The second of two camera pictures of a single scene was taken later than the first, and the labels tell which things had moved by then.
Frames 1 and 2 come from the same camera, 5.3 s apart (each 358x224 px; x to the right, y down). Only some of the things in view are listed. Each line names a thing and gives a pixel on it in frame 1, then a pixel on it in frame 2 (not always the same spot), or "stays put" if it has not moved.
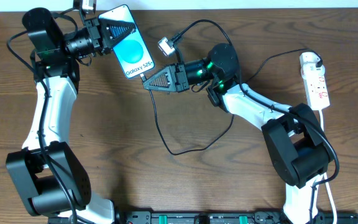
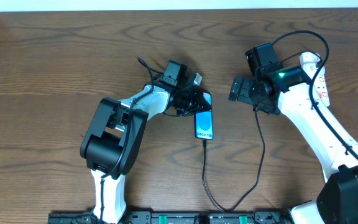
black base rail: x=209 y=217 stays put
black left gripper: x=95 y=35 to x=196 y=101
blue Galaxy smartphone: x=132 y=53 to x=203 y=121
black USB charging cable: x=245 y=83 to x=261 y=159
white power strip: x=317 y=93 stays put
